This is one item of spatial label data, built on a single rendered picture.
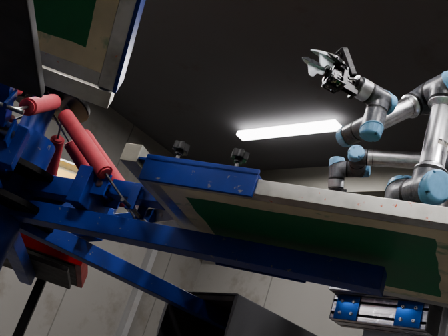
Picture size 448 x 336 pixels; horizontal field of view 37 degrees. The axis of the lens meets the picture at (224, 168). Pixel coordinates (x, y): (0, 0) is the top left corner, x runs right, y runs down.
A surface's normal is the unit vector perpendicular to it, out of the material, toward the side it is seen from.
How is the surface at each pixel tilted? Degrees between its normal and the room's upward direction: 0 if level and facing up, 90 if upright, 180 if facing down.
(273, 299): 90
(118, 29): 148
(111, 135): 90
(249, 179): 90
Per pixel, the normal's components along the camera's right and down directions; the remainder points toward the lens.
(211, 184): -0.30, -0.47
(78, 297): 0.73, -0.05
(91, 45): -0.15, 0.56
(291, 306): -0.62, -0.48
